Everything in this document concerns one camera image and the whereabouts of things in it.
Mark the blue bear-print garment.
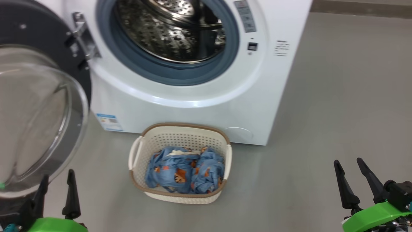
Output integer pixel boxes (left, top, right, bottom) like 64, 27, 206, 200
145, 147, 201, 194
190, 147, 225, 194

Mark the blue energy label sticker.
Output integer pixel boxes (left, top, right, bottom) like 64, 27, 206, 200
96, 113, 124, 132

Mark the grey rubber door gasket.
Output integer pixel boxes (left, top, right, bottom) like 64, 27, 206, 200
96, 0, 240, 86

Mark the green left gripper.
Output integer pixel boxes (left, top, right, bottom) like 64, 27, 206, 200
27, 169, 88, 232

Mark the cream perforated laundry basket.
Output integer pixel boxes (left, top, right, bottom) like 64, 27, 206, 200
128, 122, 233, 205

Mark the washing machine glass door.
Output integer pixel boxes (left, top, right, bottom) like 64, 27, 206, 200
0, 0, 92, 198

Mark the stainless steel washing machine drum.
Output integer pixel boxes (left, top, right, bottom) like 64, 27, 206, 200
114, 0, 226, 64

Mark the white front-load washing machine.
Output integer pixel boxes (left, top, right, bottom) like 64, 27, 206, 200
61, 0, 313, 146

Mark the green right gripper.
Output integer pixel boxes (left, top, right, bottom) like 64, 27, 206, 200
333, 158, 412, 232

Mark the metal door hinge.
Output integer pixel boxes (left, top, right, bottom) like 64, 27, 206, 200
66, 12, 102, 70

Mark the grey warning label strip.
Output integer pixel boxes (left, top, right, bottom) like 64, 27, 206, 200
234, 0, 257, 33

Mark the round white filter cover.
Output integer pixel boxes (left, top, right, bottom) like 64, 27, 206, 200
224, 127, 254, 143

